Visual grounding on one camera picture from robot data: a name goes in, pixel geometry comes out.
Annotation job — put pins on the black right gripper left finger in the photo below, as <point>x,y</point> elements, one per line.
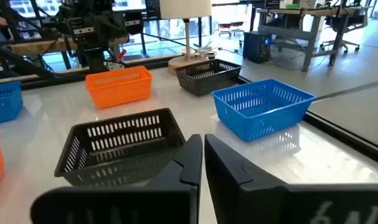
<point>163,202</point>

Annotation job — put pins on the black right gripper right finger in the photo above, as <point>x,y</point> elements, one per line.
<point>254,202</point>

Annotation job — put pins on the black plastic basket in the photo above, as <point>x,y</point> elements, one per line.
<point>98,175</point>
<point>204,84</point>

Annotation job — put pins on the blue plastic basket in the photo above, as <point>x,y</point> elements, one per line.
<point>5,109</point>
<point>263,124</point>

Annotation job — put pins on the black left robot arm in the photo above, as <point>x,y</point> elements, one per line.
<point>93,59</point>

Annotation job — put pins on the black computer tower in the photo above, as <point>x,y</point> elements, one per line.
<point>255,49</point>

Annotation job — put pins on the grey office desk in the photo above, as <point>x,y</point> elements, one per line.
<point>311,34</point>

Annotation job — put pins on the red stool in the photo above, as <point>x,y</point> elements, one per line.
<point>225,26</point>
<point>237,25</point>

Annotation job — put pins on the wooden table board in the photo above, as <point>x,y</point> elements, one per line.
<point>36,75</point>

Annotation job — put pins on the table lamp white shade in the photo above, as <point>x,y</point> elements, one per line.
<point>185,9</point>

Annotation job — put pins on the wooden top workbench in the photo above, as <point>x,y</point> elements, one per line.
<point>36,46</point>

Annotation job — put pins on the black office chair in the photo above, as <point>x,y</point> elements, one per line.
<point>344,21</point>

